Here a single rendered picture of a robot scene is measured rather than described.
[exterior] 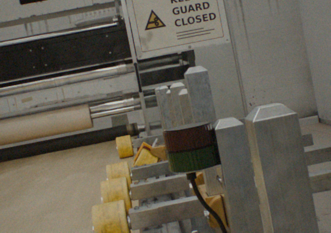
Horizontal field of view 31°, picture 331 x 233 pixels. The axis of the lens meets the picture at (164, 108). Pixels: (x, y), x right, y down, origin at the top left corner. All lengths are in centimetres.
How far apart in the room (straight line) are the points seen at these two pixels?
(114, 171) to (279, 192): 105
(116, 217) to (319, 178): 34
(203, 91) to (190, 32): 206
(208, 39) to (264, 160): 256
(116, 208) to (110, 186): 25
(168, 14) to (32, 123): 86
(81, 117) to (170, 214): 205
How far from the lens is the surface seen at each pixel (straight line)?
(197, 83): 95
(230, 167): 71
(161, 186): 126
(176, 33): 299
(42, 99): 304
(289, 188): 47
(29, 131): 306
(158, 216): 101
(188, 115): 120
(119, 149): 223
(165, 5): 301
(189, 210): 102
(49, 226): 135
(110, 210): 100
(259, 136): 46
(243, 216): 72
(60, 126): 304
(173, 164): 71
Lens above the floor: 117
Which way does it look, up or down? 3 degrees down
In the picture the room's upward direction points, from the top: 11 degrees counter-clockwise
